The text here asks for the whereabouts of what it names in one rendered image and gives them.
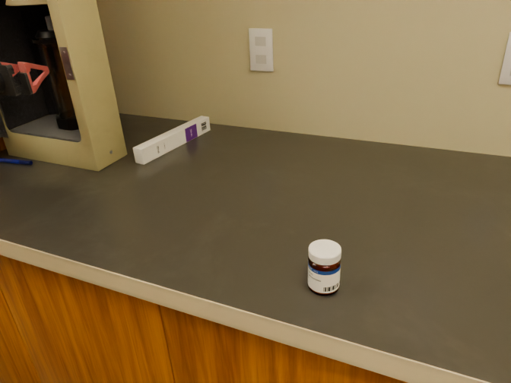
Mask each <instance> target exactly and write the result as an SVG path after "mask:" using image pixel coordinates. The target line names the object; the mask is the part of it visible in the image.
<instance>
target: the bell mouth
mask: <svg viewBox="0 0 511 383"><path fill-rule="evenodd" d="M5 4H6V5H9V6H22V5H47V1H46V0H6V3H5Z"/></svg>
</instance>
